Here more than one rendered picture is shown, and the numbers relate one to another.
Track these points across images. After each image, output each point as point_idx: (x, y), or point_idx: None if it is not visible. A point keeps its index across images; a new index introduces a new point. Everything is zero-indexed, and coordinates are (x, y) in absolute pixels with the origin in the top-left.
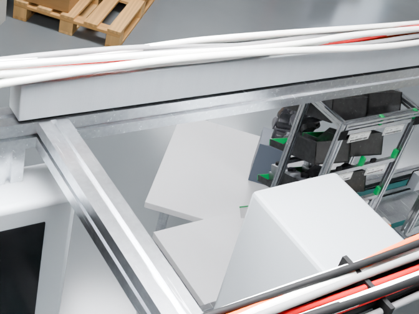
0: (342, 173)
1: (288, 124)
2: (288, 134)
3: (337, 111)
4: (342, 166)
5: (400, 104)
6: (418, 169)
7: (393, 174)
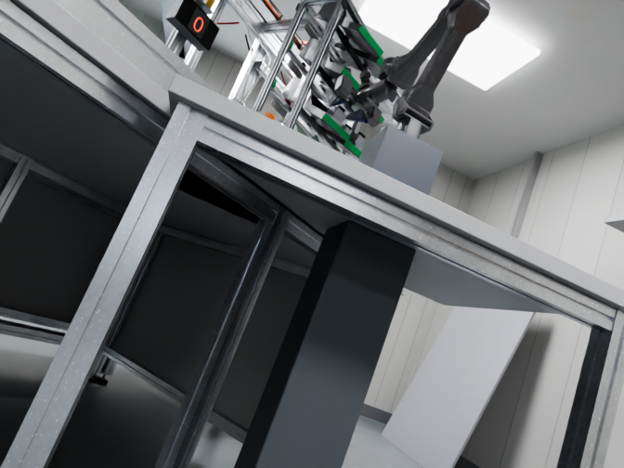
0: (318, 91)
1: (393, 101)
2: (398, 130)
3: None
4: (309, 91)
5: (320, 9)
6: (212, 20)
7: (274, 60)
